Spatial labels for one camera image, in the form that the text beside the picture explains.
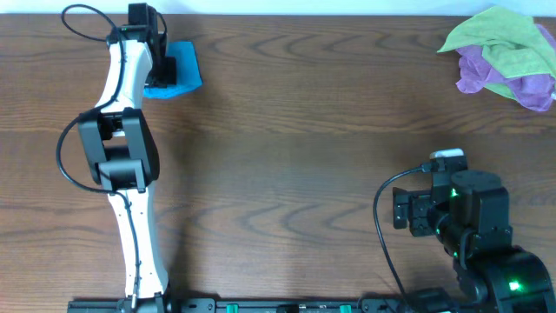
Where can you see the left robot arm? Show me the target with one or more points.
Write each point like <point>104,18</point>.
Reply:
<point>122,155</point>

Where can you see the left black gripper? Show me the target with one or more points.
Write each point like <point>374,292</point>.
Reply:
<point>172,77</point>

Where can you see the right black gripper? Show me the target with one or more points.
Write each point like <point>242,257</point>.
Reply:
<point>415,202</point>

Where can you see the green microfiber cloth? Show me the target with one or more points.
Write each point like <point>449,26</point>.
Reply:
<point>512,43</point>

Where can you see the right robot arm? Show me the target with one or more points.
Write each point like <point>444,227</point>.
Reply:
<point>510,280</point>

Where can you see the blue microfiber cloth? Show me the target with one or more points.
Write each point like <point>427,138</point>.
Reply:
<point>178,75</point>

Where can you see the purple microfiber cloth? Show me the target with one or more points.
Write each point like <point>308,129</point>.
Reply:
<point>533,91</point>

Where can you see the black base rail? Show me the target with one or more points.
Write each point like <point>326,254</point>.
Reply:
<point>209,305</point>

